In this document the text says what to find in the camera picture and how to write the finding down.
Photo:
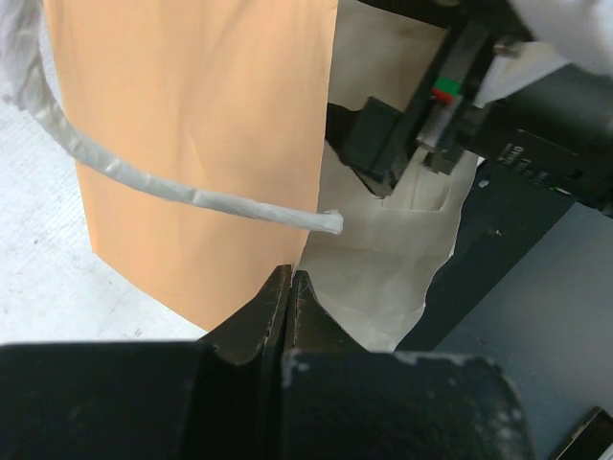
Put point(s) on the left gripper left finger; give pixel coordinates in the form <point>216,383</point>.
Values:
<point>217,397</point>

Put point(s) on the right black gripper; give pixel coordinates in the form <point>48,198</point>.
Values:
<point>492,90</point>

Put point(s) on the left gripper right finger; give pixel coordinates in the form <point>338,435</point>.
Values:
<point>340,401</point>

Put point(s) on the brown paper bag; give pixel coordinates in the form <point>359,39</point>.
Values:
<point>197,132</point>

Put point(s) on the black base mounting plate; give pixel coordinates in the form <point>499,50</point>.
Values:
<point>529,286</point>

